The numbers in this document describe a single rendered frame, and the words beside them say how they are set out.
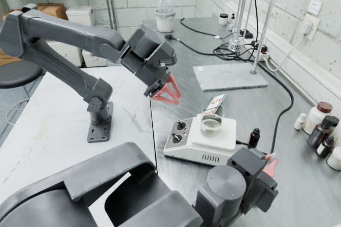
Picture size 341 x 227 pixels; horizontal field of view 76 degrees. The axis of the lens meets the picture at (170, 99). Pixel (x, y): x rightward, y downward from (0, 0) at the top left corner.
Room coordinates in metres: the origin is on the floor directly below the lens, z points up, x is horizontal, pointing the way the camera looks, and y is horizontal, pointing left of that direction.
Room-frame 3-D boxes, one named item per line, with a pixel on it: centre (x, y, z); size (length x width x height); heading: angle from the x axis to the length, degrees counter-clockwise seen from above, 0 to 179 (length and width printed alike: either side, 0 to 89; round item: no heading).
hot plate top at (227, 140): (0.44, -0.13, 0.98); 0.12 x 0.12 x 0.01; 75
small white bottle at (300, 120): (0.54, -0.44, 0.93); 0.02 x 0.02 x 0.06
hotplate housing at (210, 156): (0.45, -0.10, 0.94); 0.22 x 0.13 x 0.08; 75
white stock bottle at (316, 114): (0.53, -0.48, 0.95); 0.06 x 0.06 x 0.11
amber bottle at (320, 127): (0.47, -0.46, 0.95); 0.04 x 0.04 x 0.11
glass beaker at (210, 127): (0.44, -0.11, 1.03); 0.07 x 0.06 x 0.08; 166
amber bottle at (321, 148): (0.43, -0.46, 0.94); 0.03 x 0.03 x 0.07
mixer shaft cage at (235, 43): (0.88, -0.28, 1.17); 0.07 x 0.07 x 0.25
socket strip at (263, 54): (1.22, -0.46, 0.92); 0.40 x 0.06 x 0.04; 8
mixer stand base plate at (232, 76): (0.87, -0.27, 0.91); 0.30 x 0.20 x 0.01; 98
